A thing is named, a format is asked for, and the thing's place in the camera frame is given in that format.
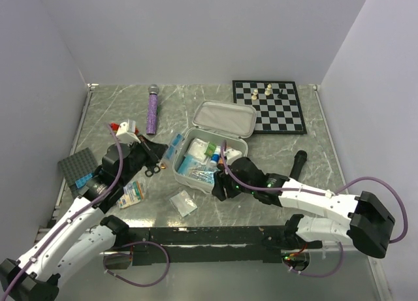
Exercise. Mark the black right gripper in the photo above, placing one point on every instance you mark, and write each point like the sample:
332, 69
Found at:
221, 180

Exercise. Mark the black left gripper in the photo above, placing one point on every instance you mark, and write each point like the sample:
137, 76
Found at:
153, 149

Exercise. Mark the white blue pill bottle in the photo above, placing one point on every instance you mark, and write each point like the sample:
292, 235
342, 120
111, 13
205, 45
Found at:
215, 158

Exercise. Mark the small black scissors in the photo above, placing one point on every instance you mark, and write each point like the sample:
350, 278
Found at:
151, 170

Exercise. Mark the small green medicine box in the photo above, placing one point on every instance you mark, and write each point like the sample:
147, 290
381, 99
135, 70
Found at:
210, 149

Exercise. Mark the blue white pouch bag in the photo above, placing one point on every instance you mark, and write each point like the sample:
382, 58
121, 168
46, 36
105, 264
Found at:
192, 168

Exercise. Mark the bandage box plastic bag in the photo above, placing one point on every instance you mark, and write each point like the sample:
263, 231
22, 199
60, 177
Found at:
133, 193

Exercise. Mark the large gauze plastic bag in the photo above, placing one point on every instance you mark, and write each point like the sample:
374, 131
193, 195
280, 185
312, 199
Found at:
197, 150

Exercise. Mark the blue packets plastic bag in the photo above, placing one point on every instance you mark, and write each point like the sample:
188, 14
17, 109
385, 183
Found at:
172, 149

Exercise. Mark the white medicine kit case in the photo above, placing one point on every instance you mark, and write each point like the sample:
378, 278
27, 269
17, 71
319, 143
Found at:
215, 122

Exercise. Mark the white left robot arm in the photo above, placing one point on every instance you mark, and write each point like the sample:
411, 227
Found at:
85, 230

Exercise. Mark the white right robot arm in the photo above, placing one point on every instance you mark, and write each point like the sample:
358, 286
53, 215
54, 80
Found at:
358, 220

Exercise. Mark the purple glitter microphone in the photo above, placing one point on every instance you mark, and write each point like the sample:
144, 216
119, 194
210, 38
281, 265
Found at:
151, 124

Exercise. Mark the small gauze zip bag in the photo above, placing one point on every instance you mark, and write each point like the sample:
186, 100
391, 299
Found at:
183, 203

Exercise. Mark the grey brick baseplate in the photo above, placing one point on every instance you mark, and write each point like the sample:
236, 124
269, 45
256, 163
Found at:
76, 166

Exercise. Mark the blue toy brick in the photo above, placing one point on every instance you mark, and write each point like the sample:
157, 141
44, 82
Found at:
83, 180

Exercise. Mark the black marker orange cap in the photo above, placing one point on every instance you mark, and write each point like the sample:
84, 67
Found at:
300, 159

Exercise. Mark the white chess piece small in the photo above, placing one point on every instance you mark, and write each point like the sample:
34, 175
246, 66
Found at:
254, 95

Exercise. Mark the black white chessboard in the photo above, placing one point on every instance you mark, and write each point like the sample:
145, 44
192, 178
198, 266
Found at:
273, 115

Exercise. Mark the white chess piece tall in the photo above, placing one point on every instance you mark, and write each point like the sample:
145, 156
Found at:
268, 90

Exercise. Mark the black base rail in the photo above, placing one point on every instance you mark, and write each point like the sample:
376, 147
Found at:
211, 244

